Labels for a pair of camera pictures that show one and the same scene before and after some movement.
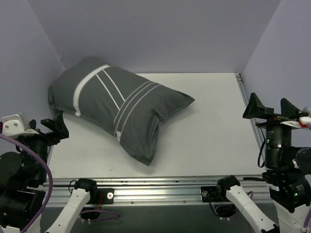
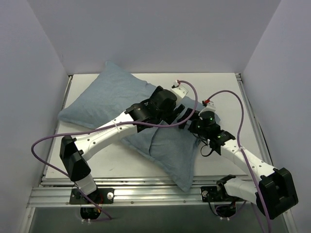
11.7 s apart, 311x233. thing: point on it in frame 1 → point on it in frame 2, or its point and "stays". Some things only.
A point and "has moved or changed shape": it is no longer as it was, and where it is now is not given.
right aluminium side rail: (245, 97) stays
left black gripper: (52, 132) → (175, 110)
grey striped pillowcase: (128, 106) has moved or changed shape
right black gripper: (275, 116) → (192, 122)
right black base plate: (215, 193) stays
